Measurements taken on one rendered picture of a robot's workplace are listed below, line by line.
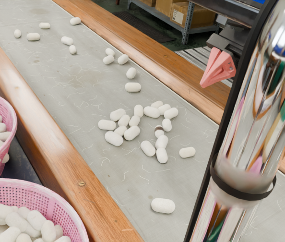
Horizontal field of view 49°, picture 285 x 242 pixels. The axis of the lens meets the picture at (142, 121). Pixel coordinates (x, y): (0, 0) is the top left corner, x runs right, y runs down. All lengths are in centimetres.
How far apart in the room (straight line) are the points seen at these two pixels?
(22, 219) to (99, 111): 28
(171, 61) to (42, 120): 40
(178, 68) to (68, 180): 45
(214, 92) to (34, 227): 48
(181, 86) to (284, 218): 38
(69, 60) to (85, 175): 44
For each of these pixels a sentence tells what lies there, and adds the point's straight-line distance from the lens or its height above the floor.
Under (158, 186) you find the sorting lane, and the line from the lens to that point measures 51.
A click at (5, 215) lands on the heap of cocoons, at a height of 74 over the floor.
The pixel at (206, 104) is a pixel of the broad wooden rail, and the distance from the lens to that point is 71.
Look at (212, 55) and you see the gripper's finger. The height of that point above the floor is 87.
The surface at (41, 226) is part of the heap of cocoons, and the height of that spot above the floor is 74.
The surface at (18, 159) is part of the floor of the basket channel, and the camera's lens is 66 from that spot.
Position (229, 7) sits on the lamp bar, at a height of 105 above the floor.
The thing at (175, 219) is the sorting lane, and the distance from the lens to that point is 48.
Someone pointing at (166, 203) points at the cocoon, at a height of 76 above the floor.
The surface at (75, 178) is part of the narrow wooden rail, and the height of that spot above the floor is 76.
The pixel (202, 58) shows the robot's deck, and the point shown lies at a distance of 114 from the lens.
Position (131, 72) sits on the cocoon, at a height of 76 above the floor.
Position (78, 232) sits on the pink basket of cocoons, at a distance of 43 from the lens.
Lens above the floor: 112
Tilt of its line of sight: 36 degrees down
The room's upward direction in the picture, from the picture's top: 7 degrees clockwise
